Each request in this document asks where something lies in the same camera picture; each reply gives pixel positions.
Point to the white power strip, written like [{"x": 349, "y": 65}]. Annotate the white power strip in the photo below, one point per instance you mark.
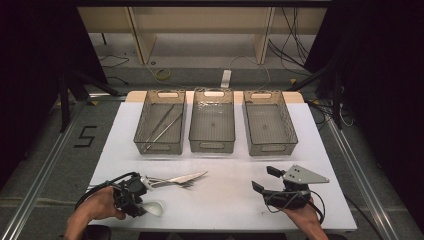
[{"x": 226, "y": 78}]

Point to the clear grey plastic bin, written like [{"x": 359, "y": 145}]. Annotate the clear grey plastic bin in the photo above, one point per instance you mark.
[
  {"x": 268, "y": 125},
  {"x": 212, "y": 123},
  {"x": 161, "y": 123}
]

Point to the white table sheet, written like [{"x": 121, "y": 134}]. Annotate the white table sheet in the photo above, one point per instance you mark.
[{"x": 233, "y": 200}]

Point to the black metal stand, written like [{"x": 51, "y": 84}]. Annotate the black metal stand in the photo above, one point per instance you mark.
[
  {"x": 64, "y": 100},
  {"x": 337, "y": 100}
]

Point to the black curtain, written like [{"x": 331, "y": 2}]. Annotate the black curtain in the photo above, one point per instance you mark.
[
  {"x": 30, "y": 66},
  {"x": 383, "y": 83}
]

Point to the metal fork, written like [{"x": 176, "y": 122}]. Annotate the metal fork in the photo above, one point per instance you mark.
[{"x": 181, "y": 184}]

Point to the beige wooden shelf unit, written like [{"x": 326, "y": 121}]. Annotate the beige wooden shelf unit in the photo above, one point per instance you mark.
[{"x": 206, "y": 20}]

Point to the person's right hand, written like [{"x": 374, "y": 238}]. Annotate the person's right hand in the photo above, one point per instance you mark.
[{"x": 305, "y": 218}]

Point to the metal table knife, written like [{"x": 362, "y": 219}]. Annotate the metal table knife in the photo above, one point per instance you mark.
[{"x": 186, "y": 177}]

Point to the metal chopstick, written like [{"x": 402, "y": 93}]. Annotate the metal chopstick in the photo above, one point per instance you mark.
[
  {"x": 160, "y": 123},
  {"x": 165, "y": 131}
]

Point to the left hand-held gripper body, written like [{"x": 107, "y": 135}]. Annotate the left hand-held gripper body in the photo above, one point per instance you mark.
[{"x": 128, "y": 195}]

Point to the white spoon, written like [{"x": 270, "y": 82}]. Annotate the white spoon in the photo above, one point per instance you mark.
[{"x": 153, "y": 208}]

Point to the person's left hand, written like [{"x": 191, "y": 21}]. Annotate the person's left hand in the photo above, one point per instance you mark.
[{"x": 98, "y": 203}]

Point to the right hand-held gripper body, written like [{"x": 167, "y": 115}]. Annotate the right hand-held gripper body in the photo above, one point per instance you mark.
[{"x": 301, "y": 175}]

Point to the aluminium floor rail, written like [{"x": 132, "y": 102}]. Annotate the aluminium floor rail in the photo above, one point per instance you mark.
[
  {"x": 363, "y": 186},
  {"x": 36, "y": 180}
]

